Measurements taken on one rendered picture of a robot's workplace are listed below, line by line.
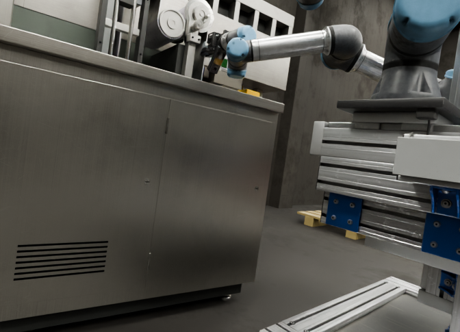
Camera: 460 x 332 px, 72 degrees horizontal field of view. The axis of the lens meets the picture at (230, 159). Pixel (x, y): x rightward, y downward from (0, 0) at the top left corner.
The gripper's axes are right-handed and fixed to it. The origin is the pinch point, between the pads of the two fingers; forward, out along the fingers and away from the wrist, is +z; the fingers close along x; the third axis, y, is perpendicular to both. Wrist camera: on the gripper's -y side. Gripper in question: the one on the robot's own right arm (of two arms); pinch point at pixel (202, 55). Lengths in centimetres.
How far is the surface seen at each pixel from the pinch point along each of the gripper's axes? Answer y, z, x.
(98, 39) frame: -11, -16, 49
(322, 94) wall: 69, 205, -329
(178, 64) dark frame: -7.8, -2.9, 13.0
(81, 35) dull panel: 1, 30, 47
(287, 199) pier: -97, 177, -256
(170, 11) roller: 13.1, -2.3, 19.4
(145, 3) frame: 6.6, -15.9, 34.6
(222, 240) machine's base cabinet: -79, -29, -5
